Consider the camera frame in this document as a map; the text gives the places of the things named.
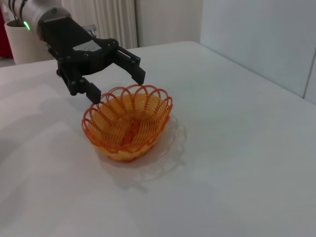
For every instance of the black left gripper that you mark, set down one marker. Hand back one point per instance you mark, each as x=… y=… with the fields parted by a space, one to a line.
x=71 y=42

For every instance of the orange woven plastic basket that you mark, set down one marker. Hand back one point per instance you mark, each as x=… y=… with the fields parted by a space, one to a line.
x=138 y=138

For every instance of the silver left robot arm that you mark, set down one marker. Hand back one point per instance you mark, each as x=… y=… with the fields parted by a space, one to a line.
x=42 y=7

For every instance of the white pleated curtain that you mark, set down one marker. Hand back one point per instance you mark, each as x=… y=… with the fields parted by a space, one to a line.
x=111 y=19

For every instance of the red background object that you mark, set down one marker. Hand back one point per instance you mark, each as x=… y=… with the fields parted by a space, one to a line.
x=3 y=37

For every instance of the white tablecloth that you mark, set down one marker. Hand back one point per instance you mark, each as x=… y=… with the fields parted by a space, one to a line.
x=222 y=172

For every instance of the white cylindrical post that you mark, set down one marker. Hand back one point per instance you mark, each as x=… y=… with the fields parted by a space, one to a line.
x=17 y=44

